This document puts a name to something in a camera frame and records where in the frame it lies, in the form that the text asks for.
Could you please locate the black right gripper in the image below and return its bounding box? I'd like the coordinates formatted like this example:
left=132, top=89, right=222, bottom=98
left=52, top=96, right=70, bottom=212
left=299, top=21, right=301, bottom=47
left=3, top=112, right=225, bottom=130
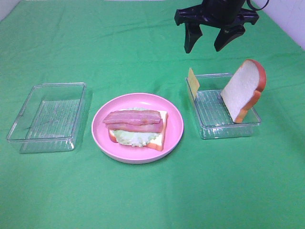
left=174, top=0, right=259, bottom=53

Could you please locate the red bacon strip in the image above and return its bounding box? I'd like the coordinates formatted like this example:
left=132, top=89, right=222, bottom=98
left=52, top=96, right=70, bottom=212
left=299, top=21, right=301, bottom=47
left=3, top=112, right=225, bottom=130
left=103, top=110, right=161, bottom=125
left=106, top=120, right=166, bottom=133

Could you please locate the pink round plate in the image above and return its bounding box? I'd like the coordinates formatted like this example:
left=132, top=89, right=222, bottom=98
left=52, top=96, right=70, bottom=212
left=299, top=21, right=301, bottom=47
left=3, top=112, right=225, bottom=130
left=91, top=93, right=184, bottom=164

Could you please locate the green tablecloth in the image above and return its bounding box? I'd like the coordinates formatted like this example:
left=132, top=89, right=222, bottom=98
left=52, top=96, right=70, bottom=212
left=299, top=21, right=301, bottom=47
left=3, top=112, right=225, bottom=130
left=0, top=0, right=305, bottom=229

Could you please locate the yellow cheese slice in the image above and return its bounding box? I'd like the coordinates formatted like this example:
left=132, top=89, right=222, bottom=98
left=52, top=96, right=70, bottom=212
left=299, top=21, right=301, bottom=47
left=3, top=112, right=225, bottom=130
left=187, top=68, right=200, bottom=100

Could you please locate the clear left plastic container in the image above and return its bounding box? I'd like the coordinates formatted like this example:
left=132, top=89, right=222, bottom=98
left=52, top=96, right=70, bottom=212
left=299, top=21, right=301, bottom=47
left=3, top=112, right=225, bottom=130
left=7, top=83, right=86, bottom=154

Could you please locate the clear plastic container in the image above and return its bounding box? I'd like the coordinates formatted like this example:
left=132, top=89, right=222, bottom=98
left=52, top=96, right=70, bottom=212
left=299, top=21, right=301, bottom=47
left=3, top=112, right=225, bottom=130
left=185, top=73, right=261, bottom=139
left=7, top=83, right=86, bottom=154

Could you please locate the clear right plastic container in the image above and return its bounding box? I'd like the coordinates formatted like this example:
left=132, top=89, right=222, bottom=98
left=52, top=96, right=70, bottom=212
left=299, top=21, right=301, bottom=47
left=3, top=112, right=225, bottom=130
left=185, top=73, right=261, bottom=139

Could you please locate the white bread slice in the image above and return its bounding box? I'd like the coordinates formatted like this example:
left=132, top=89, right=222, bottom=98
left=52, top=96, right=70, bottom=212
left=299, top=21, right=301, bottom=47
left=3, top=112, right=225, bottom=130
left=108, top=110, right=168, bottom=151
left=221, top=59, right=266, bottom=123

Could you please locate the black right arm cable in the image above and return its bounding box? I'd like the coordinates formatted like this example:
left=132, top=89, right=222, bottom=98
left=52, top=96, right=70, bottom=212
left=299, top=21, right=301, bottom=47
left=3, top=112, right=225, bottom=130
left=246, top=0, right=270, bottom=11

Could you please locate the green lettuce leaf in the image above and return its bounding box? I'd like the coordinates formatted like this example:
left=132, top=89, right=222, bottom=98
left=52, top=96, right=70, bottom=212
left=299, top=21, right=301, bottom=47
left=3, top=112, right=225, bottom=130
left=103, top=108, right=168, bottom=151

